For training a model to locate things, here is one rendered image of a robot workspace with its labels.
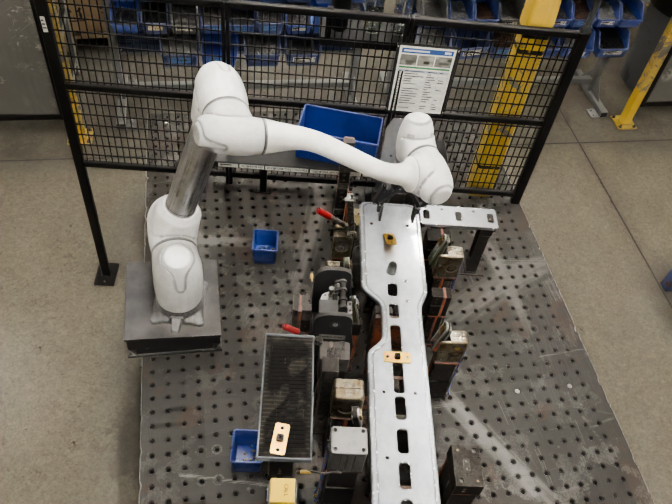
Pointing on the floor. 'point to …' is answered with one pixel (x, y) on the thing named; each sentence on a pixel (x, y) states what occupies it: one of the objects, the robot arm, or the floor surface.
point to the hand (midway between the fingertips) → (396, 215)
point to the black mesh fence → (107, 272)
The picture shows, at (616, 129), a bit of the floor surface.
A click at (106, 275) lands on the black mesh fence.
